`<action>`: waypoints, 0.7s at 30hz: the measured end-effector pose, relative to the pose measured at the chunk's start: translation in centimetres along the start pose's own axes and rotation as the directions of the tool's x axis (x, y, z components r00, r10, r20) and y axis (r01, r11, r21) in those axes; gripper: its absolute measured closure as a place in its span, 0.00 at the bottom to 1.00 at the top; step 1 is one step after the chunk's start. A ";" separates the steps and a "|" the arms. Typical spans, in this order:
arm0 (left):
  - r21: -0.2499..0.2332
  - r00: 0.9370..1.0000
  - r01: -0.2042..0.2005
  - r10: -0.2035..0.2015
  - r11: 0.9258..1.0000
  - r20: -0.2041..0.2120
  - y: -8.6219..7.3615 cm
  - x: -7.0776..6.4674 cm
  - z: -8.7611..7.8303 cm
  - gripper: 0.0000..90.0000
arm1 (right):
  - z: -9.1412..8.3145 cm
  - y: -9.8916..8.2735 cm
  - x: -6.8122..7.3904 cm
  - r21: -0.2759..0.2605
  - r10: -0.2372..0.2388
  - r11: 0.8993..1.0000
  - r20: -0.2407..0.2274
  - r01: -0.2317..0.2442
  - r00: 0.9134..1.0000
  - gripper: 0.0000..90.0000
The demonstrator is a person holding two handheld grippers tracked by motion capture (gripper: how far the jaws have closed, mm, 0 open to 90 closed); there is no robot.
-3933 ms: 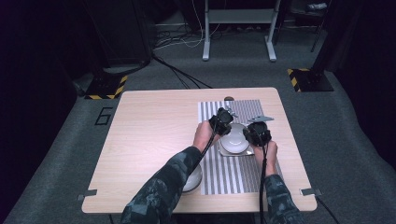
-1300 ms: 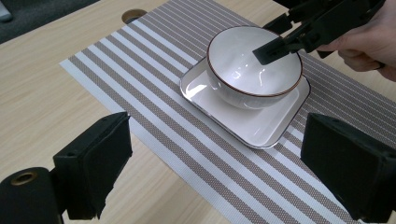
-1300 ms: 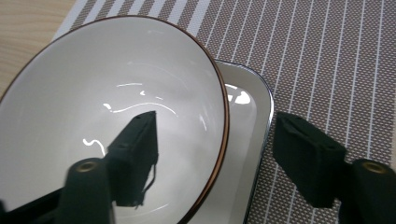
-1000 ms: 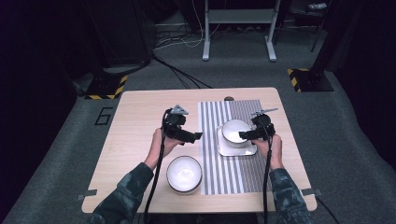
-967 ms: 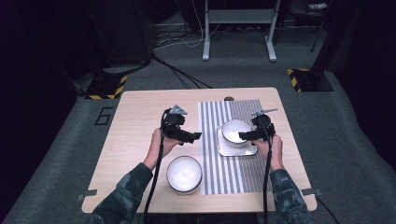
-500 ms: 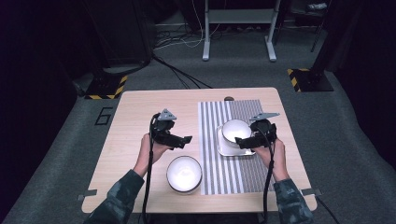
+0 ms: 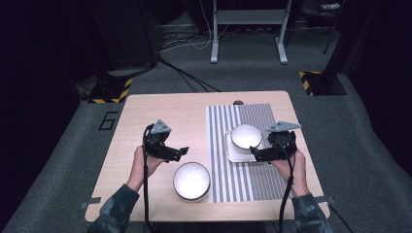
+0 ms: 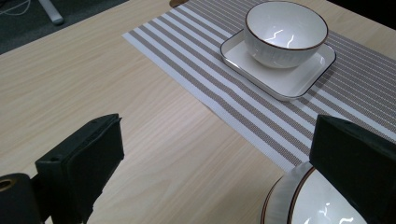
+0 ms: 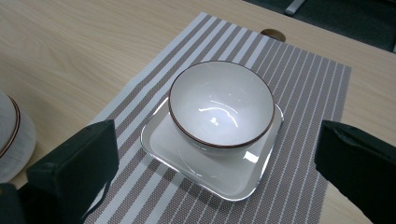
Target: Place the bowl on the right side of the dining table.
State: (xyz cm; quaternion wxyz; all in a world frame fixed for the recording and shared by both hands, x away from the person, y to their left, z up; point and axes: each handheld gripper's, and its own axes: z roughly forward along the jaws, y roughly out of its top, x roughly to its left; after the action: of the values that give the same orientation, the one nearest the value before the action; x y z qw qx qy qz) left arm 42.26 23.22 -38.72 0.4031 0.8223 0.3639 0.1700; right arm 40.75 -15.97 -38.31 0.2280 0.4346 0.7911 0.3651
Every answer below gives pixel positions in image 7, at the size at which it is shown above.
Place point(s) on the dark table grommet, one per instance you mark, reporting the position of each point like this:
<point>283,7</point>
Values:
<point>238,102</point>

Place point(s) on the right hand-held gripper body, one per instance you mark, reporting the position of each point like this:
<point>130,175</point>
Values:
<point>283,142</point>

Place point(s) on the black stand column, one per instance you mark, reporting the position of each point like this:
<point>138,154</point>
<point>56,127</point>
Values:
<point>343,39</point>

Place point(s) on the person's left hand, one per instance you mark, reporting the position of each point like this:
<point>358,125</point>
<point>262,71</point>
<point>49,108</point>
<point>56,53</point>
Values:
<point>142,168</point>

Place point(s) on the grey tape strip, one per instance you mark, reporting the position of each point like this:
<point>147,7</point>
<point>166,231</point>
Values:
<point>90,202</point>
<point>327,199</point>

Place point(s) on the white metal desk frame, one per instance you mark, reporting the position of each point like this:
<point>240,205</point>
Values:
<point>247,16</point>

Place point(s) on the person's right hand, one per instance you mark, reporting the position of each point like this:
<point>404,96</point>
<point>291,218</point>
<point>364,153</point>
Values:
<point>291,174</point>

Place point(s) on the white bowl with dark rim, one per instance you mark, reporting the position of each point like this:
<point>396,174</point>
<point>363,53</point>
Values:
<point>191,180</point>
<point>245,136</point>

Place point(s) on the hazard-striped black base plate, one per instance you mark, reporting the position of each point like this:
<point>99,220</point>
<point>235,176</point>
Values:
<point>110,90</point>
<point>324,84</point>

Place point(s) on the grey striped placemat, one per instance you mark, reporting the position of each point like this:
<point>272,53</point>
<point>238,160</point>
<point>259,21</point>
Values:
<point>259,181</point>

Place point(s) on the black cabinet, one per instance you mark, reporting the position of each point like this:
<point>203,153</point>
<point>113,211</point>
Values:
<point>126,32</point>

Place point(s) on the white square plate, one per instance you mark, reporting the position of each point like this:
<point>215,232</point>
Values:
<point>236,155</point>

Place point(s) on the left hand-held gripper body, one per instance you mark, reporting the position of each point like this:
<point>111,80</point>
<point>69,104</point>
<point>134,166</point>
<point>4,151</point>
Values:
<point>157,139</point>

